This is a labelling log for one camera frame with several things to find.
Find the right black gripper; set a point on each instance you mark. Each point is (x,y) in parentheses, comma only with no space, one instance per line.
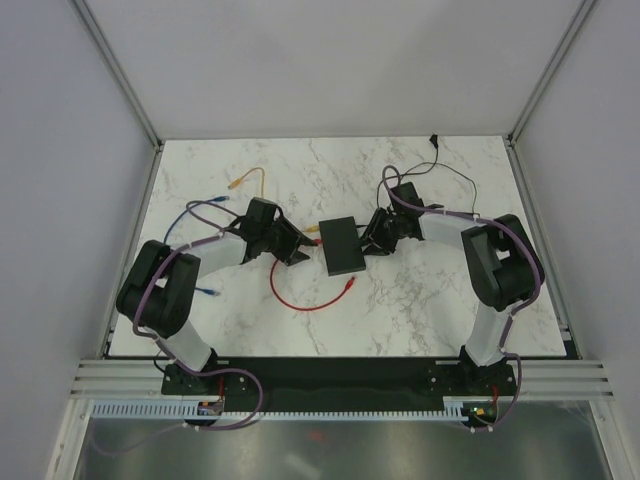
(379,246)

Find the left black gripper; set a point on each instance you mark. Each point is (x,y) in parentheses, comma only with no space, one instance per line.
(289,254)

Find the black network switch box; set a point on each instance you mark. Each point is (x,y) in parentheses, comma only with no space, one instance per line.
(340,242)

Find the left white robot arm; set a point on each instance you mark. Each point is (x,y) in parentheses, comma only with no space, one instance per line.
(158,292)

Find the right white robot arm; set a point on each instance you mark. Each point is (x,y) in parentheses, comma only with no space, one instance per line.
(505,272)

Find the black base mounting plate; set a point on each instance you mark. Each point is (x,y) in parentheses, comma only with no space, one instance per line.
(343,382)

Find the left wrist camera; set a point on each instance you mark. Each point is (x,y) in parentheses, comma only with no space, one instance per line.
(260,215)

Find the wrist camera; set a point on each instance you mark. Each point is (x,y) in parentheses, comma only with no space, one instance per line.
(260,215)
(405,200)

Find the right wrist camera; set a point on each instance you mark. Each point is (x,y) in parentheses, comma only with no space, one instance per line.
(405,200)

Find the white slotted cable duct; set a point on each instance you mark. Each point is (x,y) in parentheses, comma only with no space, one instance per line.
(210,408)

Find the aluminium frame rail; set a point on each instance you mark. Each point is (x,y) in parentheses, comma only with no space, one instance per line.
(542,380)

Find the left aluminium corner post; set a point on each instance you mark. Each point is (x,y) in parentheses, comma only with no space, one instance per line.
(89,20)

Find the aluminium corner post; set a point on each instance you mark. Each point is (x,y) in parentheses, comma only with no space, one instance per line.
(570,35)
(89,20)

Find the right aluminium corner post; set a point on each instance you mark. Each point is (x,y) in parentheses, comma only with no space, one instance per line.
(570,35)

